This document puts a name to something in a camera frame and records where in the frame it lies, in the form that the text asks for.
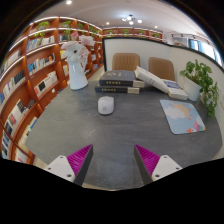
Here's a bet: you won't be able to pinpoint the window with curtains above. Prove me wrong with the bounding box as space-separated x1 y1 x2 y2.
173 33 223 66

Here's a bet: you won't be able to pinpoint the orange wooden bookshelf unit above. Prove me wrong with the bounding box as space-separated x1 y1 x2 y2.
0 15 164 165

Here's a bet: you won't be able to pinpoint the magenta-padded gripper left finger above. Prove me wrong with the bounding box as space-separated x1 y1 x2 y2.
44 143 94 187

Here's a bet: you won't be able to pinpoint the white partition with black edge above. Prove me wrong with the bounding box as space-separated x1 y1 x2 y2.
101 35 224 160

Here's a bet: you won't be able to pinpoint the ceiling lights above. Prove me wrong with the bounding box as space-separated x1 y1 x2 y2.
64 0 144 27

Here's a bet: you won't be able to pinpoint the thick white book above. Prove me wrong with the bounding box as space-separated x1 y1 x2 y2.
134 65 171 94

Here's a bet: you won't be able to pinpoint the green plant in white pot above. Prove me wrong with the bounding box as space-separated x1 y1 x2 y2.
179 59 219 117

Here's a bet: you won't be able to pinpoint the white vase with pink flowers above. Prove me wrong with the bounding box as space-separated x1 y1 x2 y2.
60 35 96 91

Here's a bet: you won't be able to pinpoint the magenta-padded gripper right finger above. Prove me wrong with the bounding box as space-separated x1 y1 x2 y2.
133 144 184 186

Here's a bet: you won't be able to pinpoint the thick dark hardcover book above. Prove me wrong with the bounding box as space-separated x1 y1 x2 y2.
98 69 146 89
94 82 141 95

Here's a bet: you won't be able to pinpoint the light grey computer mouse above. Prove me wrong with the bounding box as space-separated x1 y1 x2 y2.
97 95 115 116

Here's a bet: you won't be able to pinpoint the light blue cartoon mouse pad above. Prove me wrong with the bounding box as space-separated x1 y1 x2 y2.
159 99 207 135

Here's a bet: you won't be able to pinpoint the tan upholstered chair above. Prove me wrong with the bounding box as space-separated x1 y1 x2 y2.
147 56 176 82
111 52 141 72

